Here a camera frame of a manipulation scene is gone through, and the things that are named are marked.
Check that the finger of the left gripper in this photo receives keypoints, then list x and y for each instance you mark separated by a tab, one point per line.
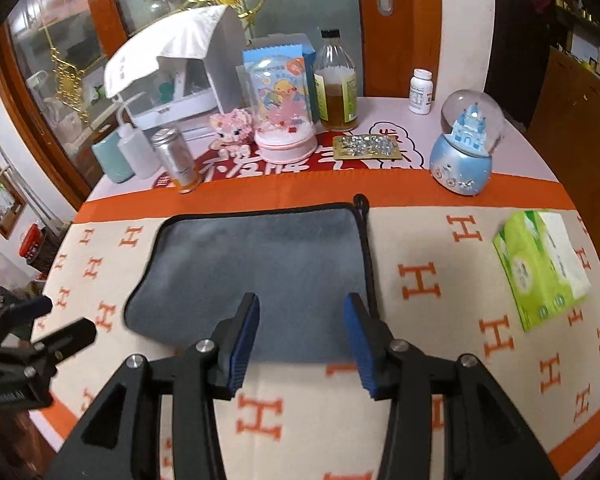
66	342
18	319

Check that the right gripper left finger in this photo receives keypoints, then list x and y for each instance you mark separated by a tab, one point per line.
118	436

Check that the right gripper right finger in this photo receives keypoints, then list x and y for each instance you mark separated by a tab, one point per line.
485	437

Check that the purple grey microfiber towel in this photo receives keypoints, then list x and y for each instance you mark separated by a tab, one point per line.
301	263

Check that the orange cream H-pattern blanket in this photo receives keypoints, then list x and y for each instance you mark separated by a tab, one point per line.
439	285

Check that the teal cup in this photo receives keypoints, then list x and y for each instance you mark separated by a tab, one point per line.
111	160

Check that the green tissue pack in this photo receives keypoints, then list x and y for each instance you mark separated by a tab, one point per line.
543	270

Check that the white squeeze bottle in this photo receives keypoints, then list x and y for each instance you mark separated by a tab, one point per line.
136	148

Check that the silver orange can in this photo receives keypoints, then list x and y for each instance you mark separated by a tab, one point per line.
175	156

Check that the wooden glass door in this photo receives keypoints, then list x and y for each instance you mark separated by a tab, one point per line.
53	57

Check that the pink toy figure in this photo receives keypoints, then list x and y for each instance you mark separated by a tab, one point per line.
232	130

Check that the pink dome music box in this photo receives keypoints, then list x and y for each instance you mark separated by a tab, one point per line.
283	127

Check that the blister pill pack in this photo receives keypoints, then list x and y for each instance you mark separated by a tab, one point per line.
365	146

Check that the white storage box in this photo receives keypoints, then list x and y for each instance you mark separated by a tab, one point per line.
184	66

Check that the blue castle snow globe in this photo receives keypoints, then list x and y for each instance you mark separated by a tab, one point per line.
461	159

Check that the dark wooden cabinet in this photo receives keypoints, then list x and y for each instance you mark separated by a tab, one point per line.
565	131

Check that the blue snack bag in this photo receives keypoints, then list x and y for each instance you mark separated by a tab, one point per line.
279	91

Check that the small white pill bottle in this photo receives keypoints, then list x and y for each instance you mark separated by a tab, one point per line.
421	88

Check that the amber liquid glass bottle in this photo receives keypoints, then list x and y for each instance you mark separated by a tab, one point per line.
336	84

